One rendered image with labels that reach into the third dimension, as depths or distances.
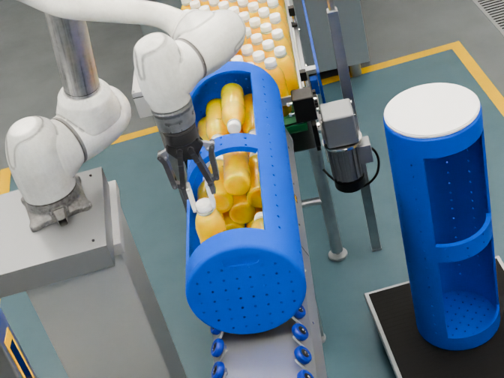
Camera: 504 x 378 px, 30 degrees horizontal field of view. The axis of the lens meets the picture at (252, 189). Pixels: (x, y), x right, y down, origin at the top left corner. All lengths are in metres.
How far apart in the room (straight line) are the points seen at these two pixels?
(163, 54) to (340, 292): 2.00
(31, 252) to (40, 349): 1.40
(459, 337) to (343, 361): 0.49
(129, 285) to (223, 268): 0.64
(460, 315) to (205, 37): 1.69
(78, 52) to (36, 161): 0.32
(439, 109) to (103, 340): 1.21
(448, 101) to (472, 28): 2.53
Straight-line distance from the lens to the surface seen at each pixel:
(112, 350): 2.93
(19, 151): 2.59
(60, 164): 2.63
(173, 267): 4.09
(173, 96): 1.97
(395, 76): 4.99
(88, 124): 2.65
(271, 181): 2.36
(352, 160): 3.28
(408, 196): 2.86
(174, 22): 2.09
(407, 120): 2.76
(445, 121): 2.73
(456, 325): 3.34
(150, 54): 1.94
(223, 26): 2.05
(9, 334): 1.57
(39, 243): 2.64
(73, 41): 2.53
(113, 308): 2.82
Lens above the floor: 2.57
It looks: 36 degrees down
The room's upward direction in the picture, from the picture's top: 15 degrees counter-clockwise
